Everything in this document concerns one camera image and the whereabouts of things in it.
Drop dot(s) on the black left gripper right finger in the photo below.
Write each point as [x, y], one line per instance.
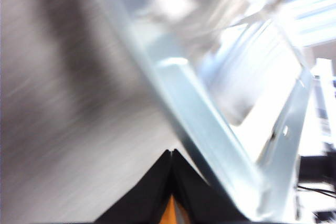
[199, 203]

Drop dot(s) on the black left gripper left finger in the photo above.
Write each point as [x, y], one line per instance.
[147, 197]

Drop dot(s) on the glass oven door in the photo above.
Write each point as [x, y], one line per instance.
[199, 119]

